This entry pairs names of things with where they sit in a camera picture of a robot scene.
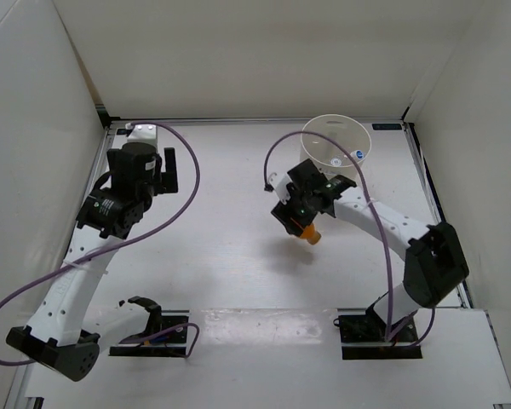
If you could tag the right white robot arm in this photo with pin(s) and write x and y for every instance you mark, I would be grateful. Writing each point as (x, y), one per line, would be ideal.
(434, 263)

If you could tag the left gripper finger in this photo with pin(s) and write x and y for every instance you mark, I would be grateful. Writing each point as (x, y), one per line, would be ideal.
(113, 157)
(169, 177)

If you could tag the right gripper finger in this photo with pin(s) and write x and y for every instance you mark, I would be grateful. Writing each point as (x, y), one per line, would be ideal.
(293, 220)
(308, 222)

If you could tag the cream plastic bin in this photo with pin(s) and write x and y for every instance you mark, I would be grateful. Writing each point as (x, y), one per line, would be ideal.
(347, 132)

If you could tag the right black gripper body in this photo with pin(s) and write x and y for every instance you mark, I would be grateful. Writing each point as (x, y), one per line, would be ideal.
(300, 199)

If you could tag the orange juice bottle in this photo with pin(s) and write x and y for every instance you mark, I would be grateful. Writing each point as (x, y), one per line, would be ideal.
(310, 234)

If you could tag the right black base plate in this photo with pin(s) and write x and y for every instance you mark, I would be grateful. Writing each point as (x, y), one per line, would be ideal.
(363, 339)

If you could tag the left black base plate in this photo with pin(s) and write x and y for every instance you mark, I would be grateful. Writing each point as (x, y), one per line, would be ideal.
(170, 345)

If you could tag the blue corner sticker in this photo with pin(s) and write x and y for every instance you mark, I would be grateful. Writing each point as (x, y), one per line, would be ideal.
(386, 127)
(121, 131)

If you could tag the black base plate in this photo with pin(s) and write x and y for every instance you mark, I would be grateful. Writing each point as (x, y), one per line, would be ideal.
(170, 345)
(363, 339)

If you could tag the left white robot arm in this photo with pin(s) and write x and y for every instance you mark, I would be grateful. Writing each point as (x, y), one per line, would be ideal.
(61, 335)

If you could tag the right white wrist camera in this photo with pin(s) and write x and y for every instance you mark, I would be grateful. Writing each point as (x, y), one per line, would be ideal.
(279, 184)

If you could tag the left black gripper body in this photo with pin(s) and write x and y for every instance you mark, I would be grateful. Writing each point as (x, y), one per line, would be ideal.
(154, 186)

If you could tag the left blue corner sticker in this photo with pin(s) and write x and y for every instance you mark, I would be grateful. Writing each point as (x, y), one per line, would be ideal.
(121, 131)

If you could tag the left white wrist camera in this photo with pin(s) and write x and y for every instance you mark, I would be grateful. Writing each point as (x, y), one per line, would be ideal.
(145, 133)

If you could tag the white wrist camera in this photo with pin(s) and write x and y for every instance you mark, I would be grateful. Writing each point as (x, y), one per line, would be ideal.
(145, 133)
(279, 184)

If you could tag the clear plastic bottle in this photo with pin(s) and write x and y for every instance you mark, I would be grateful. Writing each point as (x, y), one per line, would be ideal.
(358, 154)

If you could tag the right blue corner sticker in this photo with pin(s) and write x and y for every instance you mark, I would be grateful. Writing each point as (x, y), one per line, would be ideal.
(386, 127)

